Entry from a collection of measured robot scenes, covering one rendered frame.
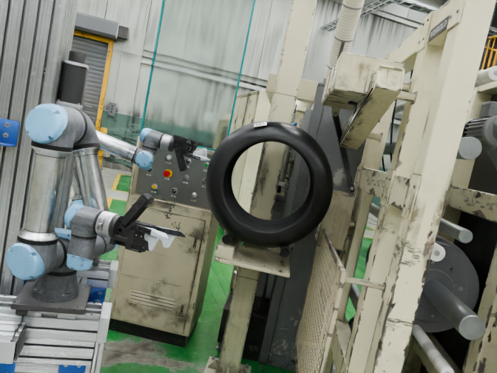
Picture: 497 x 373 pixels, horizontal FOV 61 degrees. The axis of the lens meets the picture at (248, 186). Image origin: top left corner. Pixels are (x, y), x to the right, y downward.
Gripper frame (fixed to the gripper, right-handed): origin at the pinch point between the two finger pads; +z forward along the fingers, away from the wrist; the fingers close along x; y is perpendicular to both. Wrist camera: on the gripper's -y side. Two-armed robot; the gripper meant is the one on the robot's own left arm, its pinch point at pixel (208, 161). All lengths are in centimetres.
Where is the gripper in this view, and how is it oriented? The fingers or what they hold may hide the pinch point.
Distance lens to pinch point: 207.1
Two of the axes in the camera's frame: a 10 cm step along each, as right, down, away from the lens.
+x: 0.9, -0.9, 9.9
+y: 3.2, -9.4, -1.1
